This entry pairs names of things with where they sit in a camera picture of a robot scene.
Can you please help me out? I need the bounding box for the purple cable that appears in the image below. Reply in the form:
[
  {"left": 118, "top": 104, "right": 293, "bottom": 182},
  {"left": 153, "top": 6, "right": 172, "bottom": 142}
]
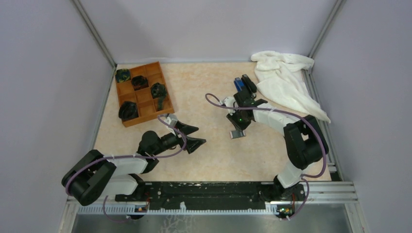
[
  {"left": 65, "top": 114, "right": 188, "bottom": 224},
  {"left": 205, "top": 93, "right": 327, "bottom": 221}
]

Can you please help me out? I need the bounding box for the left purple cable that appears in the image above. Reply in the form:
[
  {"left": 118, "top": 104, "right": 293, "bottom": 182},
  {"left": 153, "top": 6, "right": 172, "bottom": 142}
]
[{"left": 65, "top": 114, "right": 188, "bottom": 224}]

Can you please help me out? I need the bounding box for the dark rolled tie middle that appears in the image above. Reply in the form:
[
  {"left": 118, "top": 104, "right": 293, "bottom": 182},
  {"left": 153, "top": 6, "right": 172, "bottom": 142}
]
[{"left": 131, "top": 75, "right": 149, "bottom": 91}]

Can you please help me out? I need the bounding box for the dark rolled tie back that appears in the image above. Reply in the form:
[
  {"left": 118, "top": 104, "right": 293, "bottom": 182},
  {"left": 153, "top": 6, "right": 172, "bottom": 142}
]
[{"left": 151, "top": 83, "right": 167, "bottom": 99}]

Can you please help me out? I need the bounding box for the dark rolled tie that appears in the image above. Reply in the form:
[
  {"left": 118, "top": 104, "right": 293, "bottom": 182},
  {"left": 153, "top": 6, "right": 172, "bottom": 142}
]
[
  {"left": 118, "top": 101, "right": 138, "bottom": 121},
  {"left": 151, "top": 83, "right": 167, "bottom": 99},
  {"left": 131, "top": 75, "right": 149, "bottom": 91},
  {"left": 115, "top": 68, "right": 131, "bottom": 83}
]

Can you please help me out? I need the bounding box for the white towel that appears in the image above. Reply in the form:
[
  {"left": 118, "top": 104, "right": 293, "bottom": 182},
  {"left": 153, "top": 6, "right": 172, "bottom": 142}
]
[{"left": 250, "top": 50, "right": 331, "bottom": 123}]

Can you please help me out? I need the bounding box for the blue stapler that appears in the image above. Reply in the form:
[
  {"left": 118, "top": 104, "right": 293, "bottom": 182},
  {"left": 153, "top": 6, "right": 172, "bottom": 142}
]
[{"left": 234, "top": 77, "right": 245, "bottom": 92}]

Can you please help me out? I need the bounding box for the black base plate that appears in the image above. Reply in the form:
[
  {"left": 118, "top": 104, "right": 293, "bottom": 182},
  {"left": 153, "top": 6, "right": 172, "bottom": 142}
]
[{"left": 115, "top": 182, "right": 305, "bottom": 211}]

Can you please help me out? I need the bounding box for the black stapler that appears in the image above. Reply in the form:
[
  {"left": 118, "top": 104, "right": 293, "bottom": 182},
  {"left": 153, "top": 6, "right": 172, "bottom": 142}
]
[{"left": 241, "top": 74, "right": 257, "bottom": 94}]

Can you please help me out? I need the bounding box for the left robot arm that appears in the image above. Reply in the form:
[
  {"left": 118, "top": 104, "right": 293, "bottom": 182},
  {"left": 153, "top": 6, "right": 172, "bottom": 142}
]
[{"left": 61, "top": 121, "right": 206, "bottom": 206}]

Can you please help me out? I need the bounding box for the aluminium frame rail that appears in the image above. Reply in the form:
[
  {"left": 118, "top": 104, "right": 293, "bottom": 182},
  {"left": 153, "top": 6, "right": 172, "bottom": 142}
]
[{"left": 58, "top": 182, "right": 369, "bottom": 233}]

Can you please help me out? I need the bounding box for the staple box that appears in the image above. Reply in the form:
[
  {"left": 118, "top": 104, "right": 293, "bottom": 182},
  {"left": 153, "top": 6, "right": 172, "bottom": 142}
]
[{"left": 230, "top": 130, "right": 246, "bottom": 139}]

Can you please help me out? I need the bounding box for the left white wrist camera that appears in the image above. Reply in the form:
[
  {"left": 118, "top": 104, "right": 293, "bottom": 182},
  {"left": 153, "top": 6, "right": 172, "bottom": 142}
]
[{"left": 165, "top": 114, "right": 178, "bottom": 128}]

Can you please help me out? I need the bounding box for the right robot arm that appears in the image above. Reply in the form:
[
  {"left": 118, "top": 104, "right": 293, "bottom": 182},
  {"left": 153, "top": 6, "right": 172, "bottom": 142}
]
[{"left": 221, "top": 90, "right": 329, "bottom": 200}]

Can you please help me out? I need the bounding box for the dark rolled tie front left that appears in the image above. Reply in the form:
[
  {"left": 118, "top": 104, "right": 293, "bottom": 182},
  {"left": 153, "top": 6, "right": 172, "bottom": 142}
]
[{"left": 115, "top": 68, "right": 131, "bottom": 83}]

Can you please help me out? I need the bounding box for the dark rolled tie front right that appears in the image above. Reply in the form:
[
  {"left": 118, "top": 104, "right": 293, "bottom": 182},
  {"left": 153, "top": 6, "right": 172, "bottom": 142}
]
[{"left": 118, "top": 101, "right": 138, "bottom": 121}]

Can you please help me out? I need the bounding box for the orange wooden divided tray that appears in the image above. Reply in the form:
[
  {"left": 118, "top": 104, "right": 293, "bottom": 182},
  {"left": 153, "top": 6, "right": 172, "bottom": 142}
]
[{"left": 115, "top": 62, "right": 175, "bottom": 127}]

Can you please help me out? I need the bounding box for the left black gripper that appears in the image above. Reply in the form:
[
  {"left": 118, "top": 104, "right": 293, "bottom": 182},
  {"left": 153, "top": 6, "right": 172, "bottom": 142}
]
[{"left": 153, "top": 120, "right": 206, "bottom": 156}]

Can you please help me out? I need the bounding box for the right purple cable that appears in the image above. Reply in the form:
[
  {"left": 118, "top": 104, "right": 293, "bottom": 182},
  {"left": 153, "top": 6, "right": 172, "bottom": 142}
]
[{"left": 205, "top": 93, "right": 327, "bottom": 221}]

